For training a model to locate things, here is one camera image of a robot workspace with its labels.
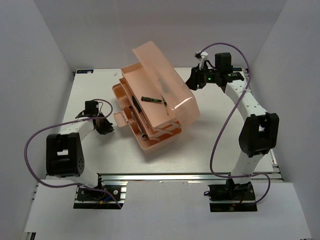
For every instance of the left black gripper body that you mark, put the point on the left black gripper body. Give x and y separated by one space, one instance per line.
100 115

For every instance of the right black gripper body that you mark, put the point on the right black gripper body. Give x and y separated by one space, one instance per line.
210 75

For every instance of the large green screwdriver front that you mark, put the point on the large green screwdriver front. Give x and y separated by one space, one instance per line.
136 104

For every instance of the pink plastic toolbox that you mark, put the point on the pink plastic toolbox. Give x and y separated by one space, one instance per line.
152 76

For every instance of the small precision screwdriver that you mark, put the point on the small precision screwdriver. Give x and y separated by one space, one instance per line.
165 105
149 99

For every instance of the silver ratchet wrench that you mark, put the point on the silver ratchet wrench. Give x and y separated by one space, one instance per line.
139 126

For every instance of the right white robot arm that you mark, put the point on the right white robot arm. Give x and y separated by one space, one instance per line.
260 129

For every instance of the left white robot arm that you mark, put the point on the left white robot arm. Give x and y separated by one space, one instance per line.
64 152

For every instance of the blue label right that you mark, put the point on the blue label right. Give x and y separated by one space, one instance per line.
237 69

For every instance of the blue label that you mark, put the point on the blue label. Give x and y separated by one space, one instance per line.
237 69
84 71

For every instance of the blue label left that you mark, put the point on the blue label left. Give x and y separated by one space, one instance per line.
84 71

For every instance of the white front cover board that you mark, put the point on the white front cover board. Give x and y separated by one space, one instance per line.
175 210

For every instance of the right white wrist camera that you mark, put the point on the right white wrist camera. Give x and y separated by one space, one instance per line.
201 57

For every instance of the aluminium table edge rail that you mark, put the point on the aluminium table edge rail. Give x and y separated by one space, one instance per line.
173 177

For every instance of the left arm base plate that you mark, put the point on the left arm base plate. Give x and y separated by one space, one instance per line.
86 199

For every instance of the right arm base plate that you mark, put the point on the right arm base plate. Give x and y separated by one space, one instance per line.
223 198

